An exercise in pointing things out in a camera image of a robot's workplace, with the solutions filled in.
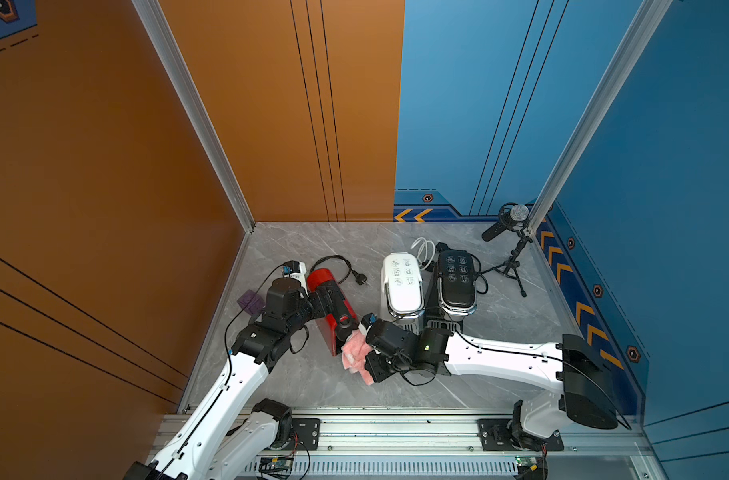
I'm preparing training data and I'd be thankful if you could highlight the red coffee machine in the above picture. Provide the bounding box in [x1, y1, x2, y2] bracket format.
[306, 268, 358, 356]

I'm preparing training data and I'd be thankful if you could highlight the pink cloth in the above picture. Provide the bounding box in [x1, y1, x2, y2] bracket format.
[342, 331, 375, 385]

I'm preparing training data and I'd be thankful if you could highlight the white coffee machine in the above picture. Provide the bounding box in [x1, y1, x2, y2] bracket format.
[380, 252, 425, 334]

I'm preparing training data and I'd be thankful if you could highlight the black coffee machine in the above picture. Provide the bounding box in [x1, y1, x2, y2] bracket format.
[425, 242, 477, 332]

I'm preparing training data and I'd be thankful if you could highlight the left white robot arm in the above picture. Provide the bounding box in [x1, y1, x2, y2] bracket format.
[124, 274, 334, 479]

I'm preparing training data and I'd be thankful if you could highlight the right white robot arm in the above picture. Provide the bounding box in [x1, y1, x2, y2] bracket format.
[364, 319, 630, 451]

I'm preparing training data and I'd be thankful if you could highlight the black power plug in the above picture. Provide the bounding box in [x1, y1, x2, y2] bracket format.
[352, 271, 368, 285]

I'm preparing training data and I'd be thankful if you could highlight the purple block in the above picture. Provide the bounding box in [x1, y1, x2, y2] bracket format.
[238, 290, 266, 317]

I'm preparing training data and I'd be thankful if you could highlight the green circuit board left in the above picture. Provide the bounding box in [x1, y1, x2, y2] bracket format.
[256, 456, 294, 480]

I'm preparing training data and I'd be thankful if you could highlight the green circuit board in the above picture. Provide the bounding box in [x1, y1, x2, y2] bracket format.
[515, 456, 549, 480]
[256, 456, 294, 480]

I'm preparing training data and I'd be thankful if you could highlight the black microphone on tripod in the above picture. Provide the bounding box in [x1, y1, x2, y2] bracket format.
[479, 202, 531, 298]

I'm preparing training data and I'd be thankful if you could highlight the green circuit board right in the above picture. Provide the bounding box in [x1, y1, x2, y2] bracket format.
[515, 456, 549, 480]

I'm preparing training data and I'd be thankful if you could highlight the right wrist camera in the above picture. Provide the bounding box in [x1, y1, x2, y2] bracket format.
[358, 313, 379, 335]

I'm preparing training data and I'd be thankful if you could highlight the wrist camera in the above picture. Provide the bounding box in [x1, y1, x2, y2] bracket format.
[358, 313, 379, 335]
[282, 260, 310, 293]

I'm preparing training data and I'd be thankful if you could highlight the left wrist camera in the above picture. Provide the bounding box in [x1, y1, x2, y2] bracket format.
[282, 260, 310, 293]

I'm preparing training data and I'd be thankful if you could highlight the black power cable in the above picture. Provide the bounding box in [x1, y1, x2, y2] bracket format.
[469, 251, 491, 295]

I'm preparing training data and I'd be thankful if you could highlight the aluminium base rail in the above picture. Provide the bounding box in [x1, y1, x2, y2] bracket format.
[138, 407, 666, 480]

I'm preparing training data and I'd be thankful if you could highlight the white power cable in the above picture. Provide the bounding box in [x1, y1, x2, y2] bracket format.
[409, 236, 438, 271]

